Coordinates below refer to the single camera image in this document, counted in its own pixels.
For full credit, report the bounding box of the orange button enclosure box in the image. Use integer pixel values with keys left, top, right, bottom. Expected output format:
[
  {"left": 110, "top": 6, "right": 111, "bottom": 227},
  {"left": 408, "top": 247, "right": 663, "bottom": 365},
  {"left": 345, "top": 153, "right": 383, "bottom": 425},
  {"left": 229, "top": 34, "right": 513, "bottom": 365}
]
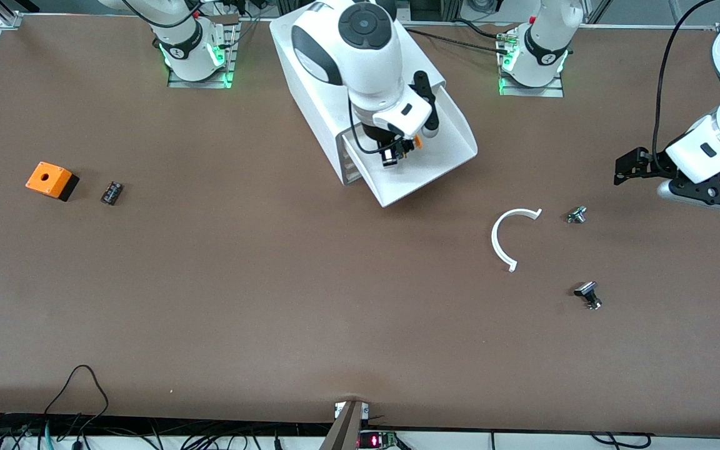
[{"left": 25, "top": 161, "right": 80, "bottom": 203}]

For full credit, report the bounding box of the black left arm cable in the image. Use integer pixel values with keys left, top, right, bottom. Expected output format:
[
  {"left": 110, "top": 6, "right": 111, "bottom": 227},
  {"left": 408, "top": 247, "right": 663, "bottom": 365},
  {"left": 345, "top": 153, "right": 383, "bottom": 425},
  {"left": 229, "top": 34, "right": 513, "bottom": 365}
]
[{"left": 651, "top": 0, "right": 720, "bottom": 173}]

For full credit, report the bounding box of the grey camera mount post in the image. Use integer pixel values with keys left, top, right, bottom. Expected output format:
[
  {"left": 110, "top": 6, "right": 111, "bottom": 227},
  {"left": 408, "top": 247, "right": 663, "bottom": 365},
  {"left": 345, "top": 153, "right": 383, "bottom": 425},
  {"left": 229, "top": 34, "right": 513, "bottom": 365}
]
[{"left": 319, "top": 400, "right": 371, "bottom": 450}]

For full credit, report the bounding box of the white drawer cabinet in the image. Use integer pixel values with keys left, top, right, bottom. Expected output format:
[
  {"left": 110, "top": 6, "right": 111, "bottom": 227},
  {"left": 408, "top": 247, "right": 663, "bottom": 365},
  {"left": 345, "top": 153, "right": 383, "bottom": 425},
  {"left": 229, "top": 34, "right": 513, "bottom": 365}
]
[{"left": 269, "top": 0, "right": 447, "bottom": 186}]

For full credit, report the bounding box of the black floor cable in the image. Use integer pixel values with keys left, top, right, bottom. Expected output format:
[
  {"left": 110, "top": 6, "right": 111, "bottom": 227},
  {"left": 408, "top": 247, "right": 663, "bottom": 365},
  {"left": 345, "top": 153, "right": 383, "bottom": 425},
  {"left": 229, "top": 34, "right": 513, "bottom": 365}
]
[{"left": 590, "top": 432, "right": 653, "bottom": 449}]

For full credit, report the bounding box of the black base power cable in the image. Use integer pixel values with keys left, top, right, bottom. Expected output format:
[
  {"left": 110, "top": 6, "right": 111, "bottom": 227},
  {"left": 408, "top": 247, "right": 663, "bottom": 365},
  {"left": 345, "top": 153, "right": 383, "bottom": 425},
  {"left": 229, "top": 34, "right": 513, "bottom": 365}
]
[{"left": 402, "top": 19, "right": 514, "bottom": 58}]

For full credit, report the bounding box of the device with red display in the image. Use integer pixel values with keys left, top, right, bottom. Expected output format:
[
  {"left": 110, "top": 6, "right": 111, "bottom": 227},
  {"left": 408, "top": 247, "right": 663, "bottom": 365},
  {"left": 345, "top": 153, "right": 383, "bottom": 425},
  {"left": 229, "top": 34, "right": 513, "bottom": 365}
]
[{"left": 359, "top": 430, "right": 399, "bottom": 450}]

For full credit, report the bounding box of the black knob with metal base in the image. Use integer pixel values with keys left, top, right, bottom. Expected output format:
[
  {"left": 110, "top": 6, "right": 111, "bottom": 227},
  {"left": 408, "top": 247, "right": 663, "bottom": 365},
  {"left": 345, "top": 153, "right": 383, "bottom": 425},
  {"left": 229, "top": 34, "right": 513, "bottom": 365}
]
[{"left": 573, "top": 281, "right": 603, "bottom": 311}]

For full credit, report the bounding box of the white C-shaped plastic ring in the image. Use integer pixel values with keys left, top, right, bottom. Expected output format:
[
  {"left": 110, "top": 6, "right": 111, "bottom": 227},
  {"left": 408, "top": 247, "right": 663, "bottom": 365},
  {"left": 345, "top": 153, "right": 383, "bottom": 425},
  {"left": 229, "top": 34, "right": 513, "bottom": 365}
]
[{"left": 491, "top": 208, "right": 543, "bottom": 273}]

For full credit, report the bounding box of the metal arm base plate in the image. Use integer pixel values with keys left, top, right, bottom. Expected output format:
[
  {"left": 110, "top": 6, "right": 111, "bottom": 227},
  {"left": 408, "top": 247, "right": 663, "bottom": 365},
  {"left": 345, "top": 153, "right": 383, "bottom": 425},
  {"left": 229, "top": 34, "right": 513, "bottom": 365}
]
[
  {"left": 167, "top": 15, "right": 240, "bottom": 90},
  {"left": 498, "top": 32, "right": 566, "bottom": 98}
]

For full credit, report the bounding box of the thin black looped cable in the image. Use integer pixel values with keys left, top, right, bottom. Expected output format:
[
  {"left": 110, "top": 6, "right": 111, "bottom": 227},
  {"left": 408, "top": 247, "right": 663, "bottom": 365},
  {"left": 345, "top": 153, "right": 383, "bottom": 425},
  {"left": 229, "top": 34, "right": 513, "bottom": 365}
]
[{"left": 44, "top": 365, "right": 110, "bottom": 433}]

